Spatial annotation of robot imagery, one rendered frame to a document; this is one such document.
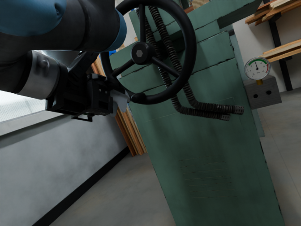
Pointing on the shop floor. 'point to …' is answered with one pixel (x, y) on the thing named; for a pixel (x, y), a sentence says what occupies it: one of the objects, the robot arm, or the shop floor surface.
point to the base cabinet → (209, 155)
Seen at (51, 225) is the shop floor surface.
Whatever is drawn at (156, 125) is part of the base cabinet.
